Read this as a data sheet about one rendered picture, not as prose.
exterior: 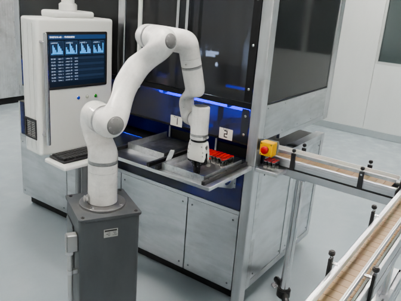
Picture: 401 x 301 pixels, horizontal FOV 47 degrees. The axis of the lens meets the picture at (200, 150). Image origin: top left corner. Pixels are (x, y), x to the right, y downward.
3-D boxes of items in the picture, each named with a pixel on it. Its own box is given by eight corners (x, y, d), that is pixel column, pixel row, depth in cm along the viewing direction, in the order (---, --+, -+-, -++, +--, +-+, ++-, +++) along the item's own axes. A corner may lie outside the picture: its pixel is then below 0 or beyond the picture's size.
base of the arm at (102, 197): (85, 215, 183) (85, 172, 177) (74, 196, 199) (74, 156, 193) (131, 209, 191) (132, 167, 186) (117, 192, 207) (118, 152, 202)
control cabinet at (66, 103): (93, 134, 307) (94, 10, 282) (113, 141, 295) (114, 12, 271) (22, 149, 270) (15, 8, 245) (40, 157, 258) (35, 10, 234)
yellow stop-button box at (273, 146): (265, 151, 246) (267, 138, 244) (277, 154, 243) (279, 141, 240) (258, 154, 241) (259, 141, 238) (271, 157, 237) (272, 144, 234)
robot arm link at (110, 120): (100, 135, 191) (119, 147, 179) (77, 121, 183) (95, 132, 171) (165, 35, 196) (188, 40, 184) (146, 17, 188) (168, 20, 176)
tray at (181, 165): (201, 153, 259) (201, 147, 258) (240, 166, 245) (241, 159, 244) (161, 168, 233) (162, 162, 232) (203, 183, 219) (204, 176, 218)
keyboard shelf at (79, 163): (101, 144, 295) (101, 140, 295) (129, 155, 279) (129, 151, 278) (36, 158, 262) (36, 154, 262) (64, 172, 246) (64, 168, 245)
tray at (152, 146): (166, 136, 287) (166, 131, 285) (200, 146, 273) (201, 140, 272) (127, 148, 260) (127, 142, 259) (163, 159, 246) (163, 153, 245)
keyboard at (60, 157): (107, 144, 287) (107, 140, 286) (121, 150, 279) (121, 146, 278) (49, 157, 258) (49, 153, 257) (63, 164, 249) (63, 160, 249)
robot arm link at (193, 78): (168, 64, 209) (179, 125, 223) (189, 70, 197) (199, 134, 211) (184, 58, 213) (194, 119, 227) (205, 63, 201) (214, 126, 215)
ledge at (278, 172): (267, 165, 256) (267, 161, 255) (288, 171, 249) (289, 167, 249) (255, 171, 245) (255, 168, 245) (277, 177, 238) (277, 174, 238)
